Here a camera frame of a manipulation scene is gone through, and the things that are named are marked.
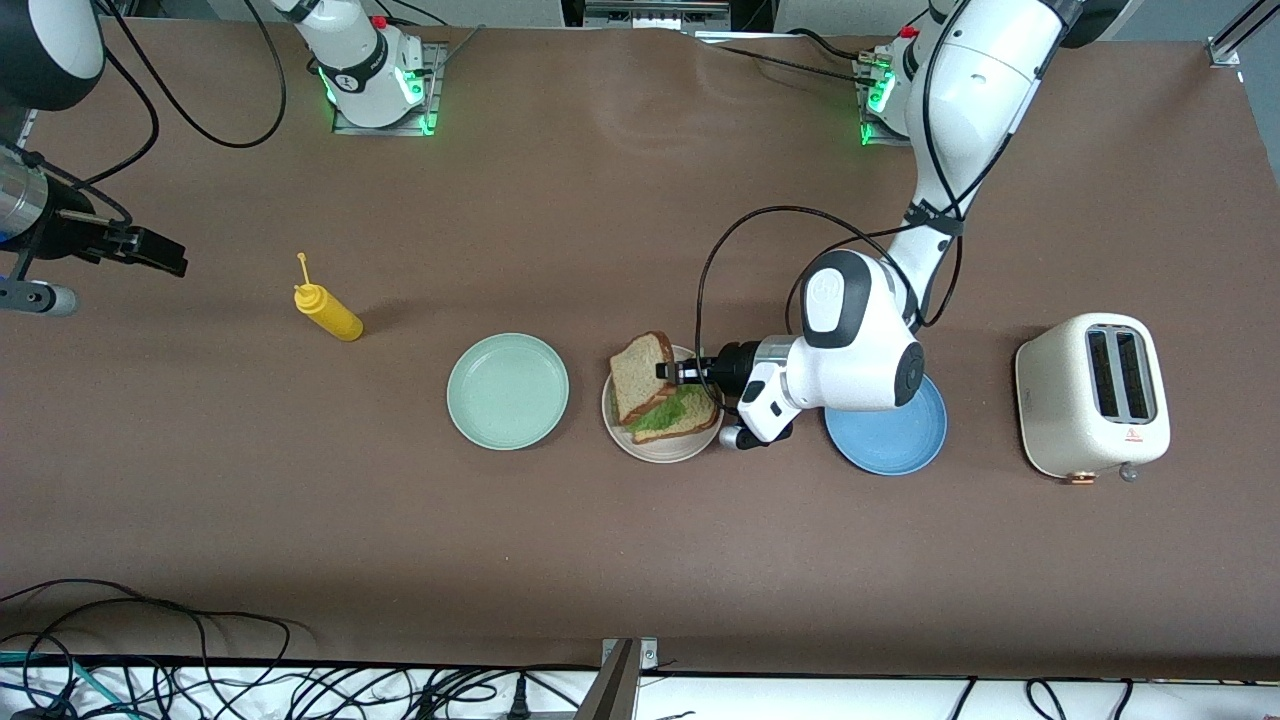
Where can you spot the cream white toaster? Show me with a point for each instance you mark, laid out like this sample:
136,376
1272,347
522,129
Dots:
1060,400

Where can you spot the aluminium frame profile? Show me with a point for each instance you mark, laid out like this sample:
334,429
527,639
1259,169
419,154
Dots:
1222,50

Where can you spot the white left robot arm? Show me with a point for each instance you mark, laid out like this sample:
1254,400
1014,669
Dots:
960,100

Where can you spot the beige plate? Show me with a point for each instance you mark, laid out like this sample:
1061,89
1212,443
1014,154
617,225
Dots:
660,450

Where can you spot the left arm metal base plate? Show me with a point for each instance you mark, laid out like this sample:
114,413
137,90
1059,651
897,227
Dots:
885,140

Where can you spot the black power plug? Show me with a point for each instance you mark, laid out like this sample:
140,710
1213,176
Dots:
518,705

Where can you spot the mint green plate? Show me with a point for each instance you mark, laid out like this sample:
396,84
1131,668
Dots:
507,392

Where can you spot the grey metal bracket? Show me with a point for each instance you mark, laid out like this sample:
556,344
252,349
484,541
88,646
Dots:
615,690

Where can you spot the black equipment with metal rail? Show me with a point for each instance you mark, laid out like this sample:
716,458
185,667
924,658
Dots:
655,14

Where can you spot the green lettuce leaf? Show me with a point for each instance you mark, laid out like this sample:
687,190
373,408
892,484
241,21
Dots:
675,410

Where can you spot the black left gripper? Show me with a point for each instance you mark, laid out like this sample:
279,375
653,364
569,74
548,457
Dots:
738,364

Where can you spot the brown table cover sheet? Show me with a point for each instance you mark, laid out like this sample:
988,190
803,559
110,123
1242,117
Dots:
640,250

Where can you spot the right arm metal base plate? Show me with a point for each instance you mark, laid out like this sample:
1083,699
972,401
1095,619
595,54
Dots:
436,90

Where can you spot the brown bread slice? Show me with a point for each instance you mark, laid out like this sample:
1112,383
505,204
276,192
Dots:
635,375
690,428

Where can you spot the blue plate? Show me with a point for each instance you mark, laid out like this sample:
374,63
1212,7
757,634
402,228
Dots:
890,445

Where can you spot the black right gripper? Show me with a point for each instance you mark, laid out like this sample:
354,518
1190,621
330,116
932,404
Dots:
68,237

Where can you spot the yellow squeeze bottle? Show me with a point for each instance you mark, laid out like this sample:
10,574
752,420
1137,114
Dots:
335,315

